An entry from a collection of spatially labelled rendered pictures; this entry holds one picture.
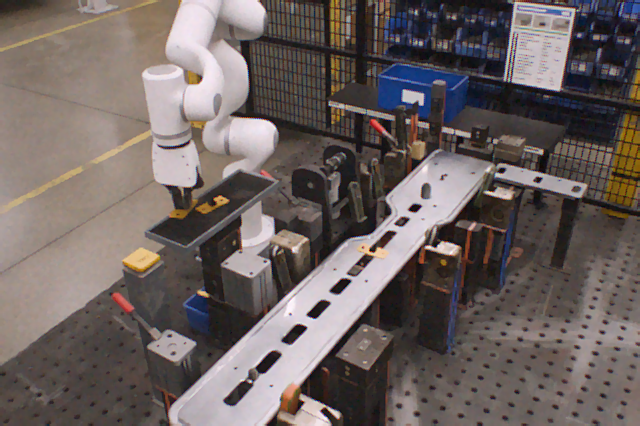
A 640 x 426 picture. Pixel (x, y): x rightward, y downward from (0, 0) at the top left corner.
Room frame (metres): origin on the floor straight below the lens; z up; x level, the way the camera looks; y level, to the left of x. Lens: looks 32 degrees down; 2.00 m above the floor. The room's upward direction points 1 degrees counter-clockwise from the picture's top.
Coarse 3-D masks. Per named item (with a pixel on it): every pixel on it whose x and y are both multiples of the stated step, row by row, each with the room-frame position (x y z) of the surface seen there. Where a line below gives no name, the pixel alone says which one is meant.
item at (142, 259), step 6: (138, 252) 1.19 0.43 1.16; (144, 252) 1.19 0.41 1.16; (150, 252) 1.19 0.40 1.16; (126, 258) 1.16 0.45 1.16; (132, 258) 1.16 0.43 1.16; (138, 258) 1.16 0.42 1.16; (144, 258) 1.16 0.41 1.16; (150, 258) 1.16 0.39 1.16; (156, 258) 1.16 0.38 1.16; (126, 264) 1.15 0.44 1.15; (132, 264) 1.14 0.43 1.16; (138, 264) 1.14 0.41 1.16; (144, 264) 1.14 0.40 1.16; (150, 264) 1.15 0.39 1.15; (138, 270) 1.13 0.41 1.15; (144, 270) 1.13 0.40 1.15
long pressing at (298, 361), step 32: (448, 160) 1.92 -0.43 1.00; (480, 160) 1.92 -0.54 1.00; (416, 192) 1.71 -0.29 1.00; (448, 192) 1.70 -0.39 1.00; (384, 224) 1.52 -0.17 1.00; (416, 224) 1.52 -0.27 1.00; (352, 256) 1.37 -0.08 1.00; (320, 288) 1.24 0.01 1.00; (352, 288) 1.24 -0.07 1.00; (288, 320) 1.13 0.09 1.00; (320, 320) 1.12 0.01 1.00; (352, 320) 1.13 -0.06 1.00; (256, 352) 1.02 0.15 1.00; (288, 352) 1.02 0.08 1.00; (320, 352) 1.02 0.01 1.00; (224, 384) 0.93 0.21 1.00; (256, 384) 0.93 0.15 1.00; (288, 384) 0.93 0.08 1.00; (192, 416) 0.85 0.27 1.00; (224, 416) 0.85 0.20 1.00; (256, 416) 0.85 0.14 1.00
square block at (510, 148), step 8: (504, 136) 1.97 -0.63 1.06; (512, 136) 1.97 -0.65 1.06; (504, 144) 1.92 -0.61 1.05; (512, 144) 1.91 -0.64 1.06; (520, 144) 1.91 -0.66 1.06; (496, 152) 1.93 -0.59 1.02; (504, 152) 1.92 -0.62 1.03; (512, 152) 1.90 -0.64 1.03; (520, 152) 1.92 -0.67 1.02; (496, 160) 1.93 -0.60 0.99; (504, 160) 1.92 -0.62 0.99; (512, 160) 1.90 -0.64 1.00; (520, 160) 1.95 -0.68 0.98; (504, 184) 1.91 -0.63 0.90
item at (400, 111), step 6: (396, 108) 1.87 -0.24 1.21; (402, 108) 1.88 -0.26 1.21; (408, 108) 1.85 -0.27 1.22; (396, 114) 1.86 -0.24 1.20; (402, 114) 1.88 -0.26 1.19; (408, 114) 1.85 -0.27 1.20; (396, 120) 1.86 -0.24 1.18; (402, 120) 1.87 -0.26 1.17; (396, 126) 1.86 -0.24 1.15; (402, 126) 1.86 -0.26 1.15; (396, 132) 1.86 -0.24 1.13; (402, 132) 1.85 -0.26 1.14; (402, 138) 1.85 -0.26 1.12; (402, 144) 1.85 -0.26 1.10; (408, 144) 1.87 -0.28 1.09; (408, 150) 1.87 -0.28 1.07
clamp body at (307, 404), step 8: (304, 400) 0.83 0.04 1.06; (312, 400) 0.83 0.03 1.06; (304, 408) 0.81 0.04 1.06; (312, 408) 0.81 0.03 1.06; (320, 408) 0.81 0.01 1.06; (328, 408) 0.81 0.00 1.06; (280, 416) 0.80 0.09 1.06; (288, 416) 0.79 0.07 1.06; (296, 416) 0.79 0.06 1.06; (304, 416) 0.79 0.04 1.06; (312, 416) 0.79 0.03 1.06; (320, 416) 0.79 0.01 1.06; (328, 416) 0.81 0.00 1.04; (336, 416) 0.79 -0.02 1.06; (280, 424) 0.79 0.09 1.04; (288, 424) 0.78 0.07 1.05; (296, 424) 0.78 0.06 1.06; (304, 424) 0.78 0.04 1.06; (312, 424) 0.77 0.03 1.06; (320, 424) 0.77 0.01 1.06; (328, 424) 0.77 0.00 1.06; (336, 424) 0.79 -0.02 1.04
